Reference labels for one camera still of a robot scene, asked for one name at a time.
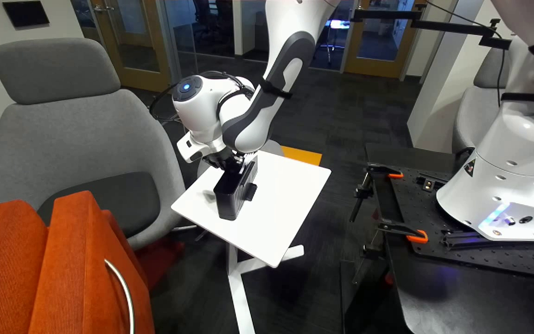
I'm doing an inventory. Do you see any orange flat panel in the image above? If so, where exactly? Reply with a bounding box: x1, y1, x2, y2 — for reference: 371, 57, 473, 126
280, 145, 323, 167

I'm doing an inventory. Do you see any black and orange clamp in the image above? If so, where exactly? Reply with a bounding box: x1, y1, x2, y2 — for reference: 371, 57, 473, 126
350, 163, 405, 223
352, 218, 430, 284

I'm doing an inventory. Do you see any wooden door with glass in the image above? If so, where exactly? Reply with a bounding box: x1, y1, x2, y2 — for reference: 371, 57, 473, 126
343, 0, 429, 80
89, 0, 173, 92

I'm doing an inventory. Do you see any grey upholstered armchair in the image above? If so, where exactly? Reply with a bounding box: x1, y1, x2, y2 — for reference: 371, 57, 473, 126
451, 46, 519, 154
0, 37, 187, 251

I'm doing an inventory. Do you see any orange upholstered chair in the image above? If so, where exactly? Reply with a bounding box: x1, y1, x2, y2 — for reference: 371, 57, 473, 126
0, 190, 156, 334

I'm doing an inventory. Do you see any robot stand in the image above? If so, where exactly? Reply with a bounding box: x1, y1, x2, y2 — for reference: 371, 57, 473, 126
341, 143, 534, 334

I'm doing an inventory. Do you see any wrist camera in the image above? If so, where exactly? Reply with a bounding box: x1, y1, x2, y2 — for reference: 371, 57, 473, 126
243, 157, 258, 202

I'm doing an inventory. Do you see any small black metal bracket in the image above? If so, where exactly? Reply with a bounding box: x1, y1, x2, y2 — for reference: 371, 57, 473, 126
416, 174, 448, 192

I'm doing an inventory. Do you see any black wall panel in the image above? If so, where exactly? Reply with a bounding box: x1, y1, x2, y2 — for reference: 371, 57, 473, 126
2, 0, 51, 29

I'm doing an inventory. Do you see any black cable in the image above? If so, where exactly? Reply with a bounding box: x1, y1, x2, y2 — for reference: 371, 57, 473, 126
426, 0, 507, 108

